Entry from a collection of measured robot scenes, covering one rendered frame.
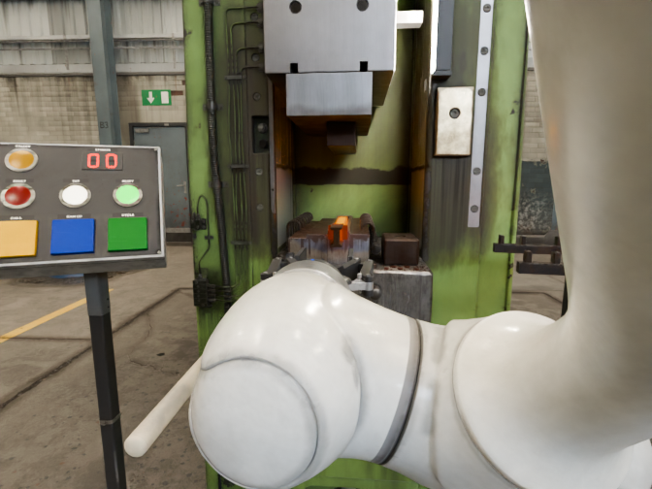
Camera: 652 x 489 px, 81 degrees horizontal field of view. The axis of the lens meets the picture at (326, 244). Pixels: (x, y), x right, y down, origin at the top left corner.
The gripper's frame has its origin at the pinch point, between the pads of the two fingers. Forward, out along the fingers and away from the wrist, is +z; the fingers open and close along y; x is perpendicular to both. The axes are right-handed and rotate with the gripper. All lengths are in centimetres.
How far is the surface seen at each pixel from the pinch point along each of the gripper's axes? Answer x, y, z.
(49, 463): -100, -117, 70
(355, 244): -3.1, 4.3, 35.0
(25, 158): 17, -65, 19
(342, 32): 45, 1, 35
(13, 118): 120, -614, 609
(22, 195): 9, -63, 15
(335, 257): -6.6, -0.6, 35.0
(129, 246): -1.6, -42.7, 17.5
